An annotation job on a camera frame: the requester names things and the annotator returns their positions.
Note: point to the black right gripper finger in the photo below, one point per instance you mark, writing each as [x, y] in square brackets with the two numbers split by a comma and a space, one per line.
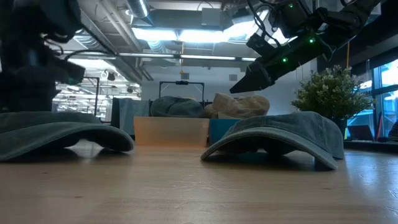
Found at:
[255, 79]

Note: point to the tan baseball cap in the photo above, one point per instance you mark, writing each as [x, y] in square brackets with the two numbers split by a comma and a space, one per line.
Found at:
[242, 105]
[210, 112]

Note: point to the dark green baseball cap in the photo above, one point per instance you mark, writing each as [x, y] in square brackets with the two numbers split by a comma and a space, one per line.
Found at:
[177, 107]
[295, 130]
[62, 130]

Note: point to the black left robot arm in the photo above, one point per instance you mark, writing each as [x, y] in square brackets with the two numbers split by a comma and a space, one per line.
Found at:
[37, 15]

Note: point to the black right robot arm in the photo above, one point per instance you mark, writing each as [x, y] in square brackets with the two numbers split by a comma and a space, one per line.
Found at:
[351, 15]

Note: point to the green potted plant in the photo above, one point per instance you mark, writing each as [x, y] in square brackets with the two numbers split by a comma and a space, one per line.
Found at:
[331, 93]

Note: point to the teal plastic bin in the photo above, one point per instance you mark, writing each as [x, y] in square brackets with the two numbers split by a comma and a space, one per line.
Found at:
[219, 129]

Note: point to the bright ceiling light panel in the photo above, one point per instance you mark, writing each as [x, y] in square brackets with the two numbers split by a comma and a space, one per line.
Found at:
[202, 36]
[155, 34]

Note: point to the black metal stand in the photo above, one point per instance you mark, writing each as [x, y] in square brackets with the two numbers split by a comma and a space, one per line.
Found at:
[182, 82]
[98, 93]

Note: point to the grey ceiling box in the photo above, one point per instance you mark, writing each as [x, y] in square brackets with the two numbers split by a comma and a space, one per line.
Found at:
[211, 17]

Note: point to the orange plastic bin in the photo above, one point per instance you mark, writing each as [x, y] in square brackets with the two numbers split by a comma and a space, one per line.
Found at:
[171, 130]

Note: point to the long tube light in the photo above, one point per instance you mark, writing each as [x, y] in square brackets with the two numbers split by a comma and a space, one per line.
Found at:
[149, 55]

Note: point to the grey-blue fabric panel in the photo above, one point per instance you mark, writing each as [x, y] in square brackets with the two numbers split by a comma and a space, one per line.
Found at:
[130, 112]

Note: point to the silver ceiling duct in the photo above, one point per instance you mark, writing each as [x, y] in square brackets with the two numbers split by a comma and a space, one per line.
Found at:
[139, 7]

